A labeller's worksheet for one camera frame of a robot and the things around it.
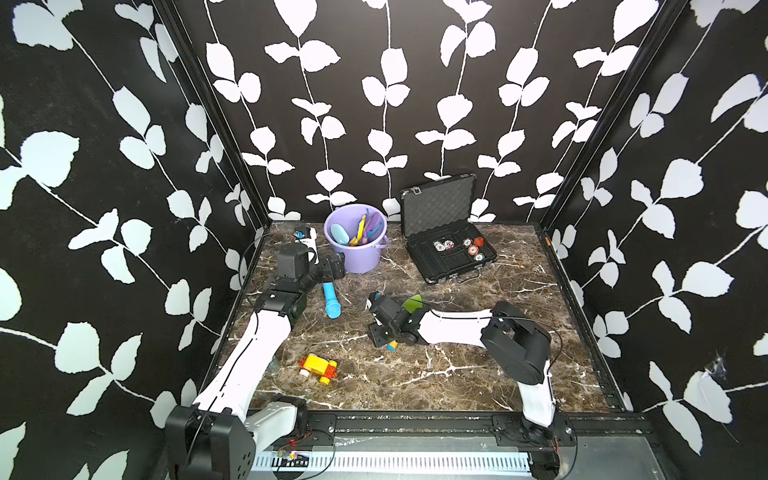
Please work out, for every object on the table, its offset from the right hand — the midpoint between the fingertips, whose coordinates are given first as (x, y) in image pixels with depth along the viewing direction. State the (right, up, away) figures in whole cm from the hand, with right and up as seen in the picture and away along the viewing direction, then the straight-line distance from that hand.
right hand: (368, 330), depth 90 cm
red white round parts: (+38, +26, +22) cm, 51 cm away
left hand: (-10, +24, -10) cm, 28 cm away
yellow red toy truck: (-14, -7, -10) cm, 18 cm away
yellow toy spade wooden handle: (-6, +28, +13) cm, 31 cm away
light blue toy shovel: (-11, +30, +12) cm, 35 cm away
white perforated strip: (+26, -26, -20) cm, 42 cm away
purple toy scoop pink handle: (+1, +34, +10) cm, 36 cm away
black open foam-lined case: (+25, +32, +24) cm, 47 cm away
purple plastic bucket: (-3, +21, +10) cm, 24 cm away
